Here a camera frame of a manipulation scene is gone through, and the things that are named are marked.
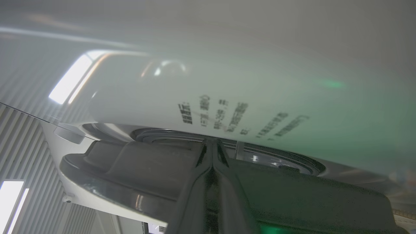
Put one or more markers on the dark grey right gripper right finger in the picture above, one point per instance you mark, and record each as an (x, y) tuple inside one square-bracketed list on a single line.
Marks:
[(227, 201)]

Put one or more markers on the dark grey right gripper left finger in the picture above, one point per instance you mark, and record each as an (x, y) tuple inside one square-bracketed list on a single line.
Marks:
[(195, 195)]

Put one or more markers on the grey round washing machine door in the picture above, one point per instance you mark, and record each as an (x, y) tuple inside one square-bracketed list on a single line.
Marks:
[(136, 169)]

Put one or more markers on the white front-loading washing machine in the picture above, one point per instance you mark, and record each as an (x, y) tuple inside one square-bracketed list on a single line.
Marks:
[(260, 81)]

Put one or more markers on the small white ceiling sensor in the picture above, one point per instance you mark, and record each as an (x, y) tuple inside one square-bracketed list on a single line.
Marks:
[(67, 198)]

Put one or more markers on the bright rectangular ceiling light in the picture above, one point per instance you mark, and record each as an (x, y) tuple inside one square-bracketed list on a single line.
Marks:
[(11, 204)]

